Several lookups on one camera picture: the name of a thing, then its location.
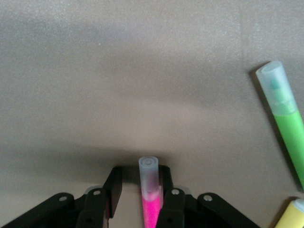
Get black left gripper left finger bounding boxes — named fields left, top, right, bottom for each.
left=0, top=166, right=123, bottom=228

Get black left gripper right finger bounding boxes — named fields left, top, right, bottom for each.
left=155, top=165, right=262, bottom=228

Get pink marker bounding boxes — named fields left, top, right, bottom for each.
left=138, top=155, right=164, bottom=228

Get yellow marker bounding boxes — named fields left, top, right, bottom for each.
left=273, top=198, right=304, bottom=228

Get brown table cover sheet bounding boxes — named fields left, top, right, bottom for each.
left=0, top=0, right=304, bottom=228

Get green marker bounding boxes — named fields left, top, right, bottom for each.
left=255, top=60, right=304, bottom=192

